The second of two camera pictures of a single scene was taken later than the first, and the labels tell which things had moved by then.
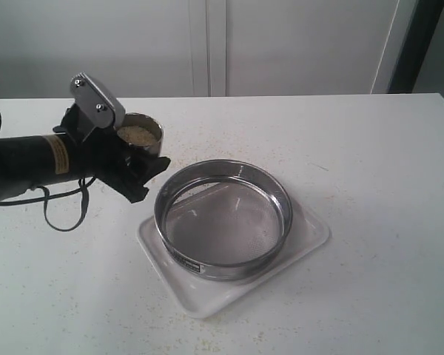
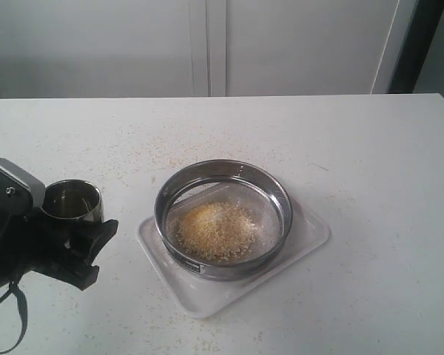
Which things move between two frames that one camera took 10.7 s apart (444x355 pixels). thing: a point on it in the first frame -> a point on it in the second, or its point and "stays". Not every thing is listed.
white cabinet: (195, 48) stays
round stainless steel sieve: (224, 220) stays
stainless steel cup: (135, 119) -> (73, 200)
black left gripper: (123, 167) -> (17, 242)
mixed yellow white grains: (137, 134) -> (217, 231)
